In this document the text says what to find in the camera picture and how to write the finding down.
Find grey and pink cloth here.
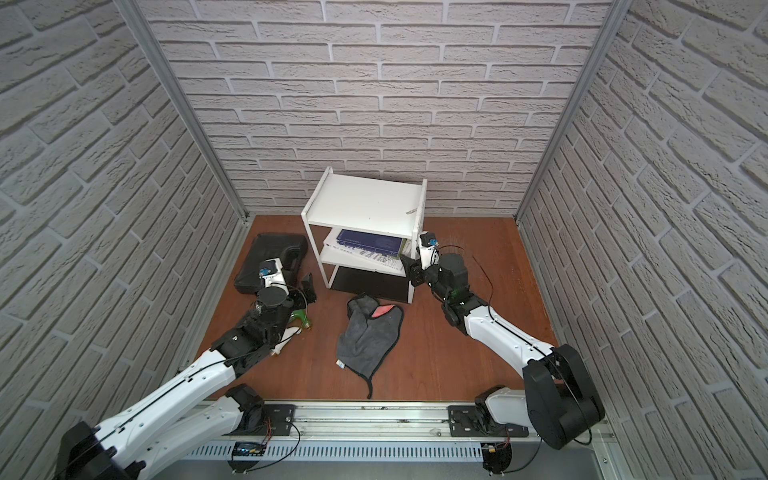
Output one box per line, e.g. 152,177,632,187
336,294,404,400

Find white small bookshelf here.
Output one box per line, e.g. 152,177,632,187
301,167,428,304

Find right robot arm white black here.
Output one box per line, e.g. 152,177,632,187
400,253,606,449

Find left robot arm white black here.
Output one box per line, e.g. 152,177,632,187
54,274,316,479

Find white printed book on shelf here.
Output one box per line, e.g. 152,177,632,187
324,228,404,273

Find black plastic tool case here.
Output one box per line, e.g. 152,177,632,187
233,233,308,294

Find green and white spray nozzle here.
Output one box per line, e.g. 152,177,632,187
270,309,312,356

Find small green circuit board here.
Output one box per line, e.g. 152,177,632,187
232,442,267,459

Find black round connector right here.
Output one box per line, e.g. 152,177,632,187
481,443,512,475

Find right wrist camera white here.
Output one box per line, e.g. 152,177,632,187
418,231,439,270

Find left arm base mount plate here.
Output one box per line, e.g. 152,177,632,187
229,403,296,437

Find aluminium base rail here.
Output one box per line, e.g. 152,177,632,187
183,401,540,469

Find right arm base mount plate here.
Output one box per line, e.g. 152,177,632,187
447,405,529,438

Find aluminium corner post left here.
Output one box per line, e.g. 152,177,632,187
115,0,249,223

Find aluminium corner post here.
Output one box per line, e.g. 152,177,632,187
515,0,632,223
115,0,249,223

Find aluminium corner post right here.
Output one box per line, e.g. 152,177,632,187
515,0,632,223

